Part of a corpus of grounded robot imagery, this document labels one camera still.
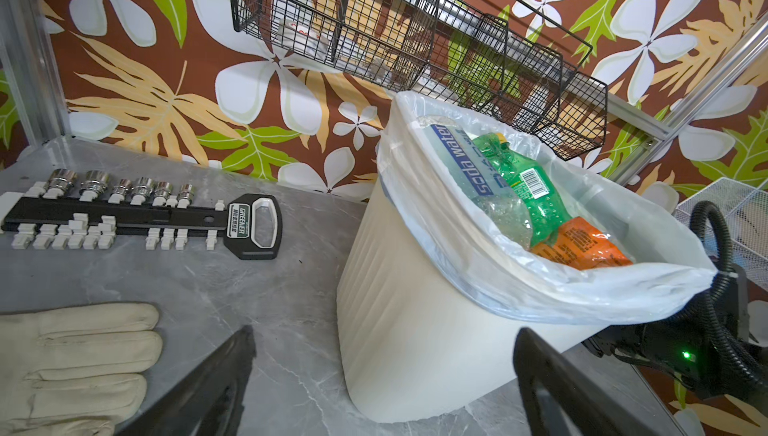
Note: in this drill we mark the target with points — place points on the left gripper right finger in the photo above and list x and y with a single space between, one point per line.
555 394

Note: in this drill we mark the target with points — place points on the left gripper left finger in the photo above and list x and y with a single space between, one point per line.
209 400

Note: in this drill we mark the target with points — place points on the orange juice label bottle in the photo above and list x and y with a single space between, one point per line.
582 246

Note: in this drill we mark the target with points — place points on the green bottle yellow cap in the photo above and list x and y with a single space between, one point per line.
530 183

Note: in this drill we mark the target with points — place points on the crushed blue label water bottle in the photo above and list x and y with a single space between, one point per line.
478 180

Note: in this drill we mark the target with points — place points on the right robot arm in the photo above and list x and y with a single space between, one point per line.
706 347

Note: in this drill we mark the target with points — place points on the clear bin liner bag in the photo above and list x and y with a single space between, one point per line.
668 265

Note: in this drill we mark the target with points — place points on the white plastic trash bin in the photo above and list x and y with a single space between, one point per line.
412 346

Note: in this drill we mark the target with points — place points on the white red item in basket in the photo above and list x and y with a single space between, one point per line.
301 38

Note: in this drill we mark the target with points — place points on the black socket holder rail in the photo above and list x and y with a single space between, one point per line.
89 212

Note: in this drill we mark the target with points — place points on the white wire basket right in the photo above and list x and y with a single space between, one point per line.
744 208

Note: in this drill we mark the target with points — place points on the black wire wall basket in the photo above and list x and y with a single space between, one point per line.
512 68

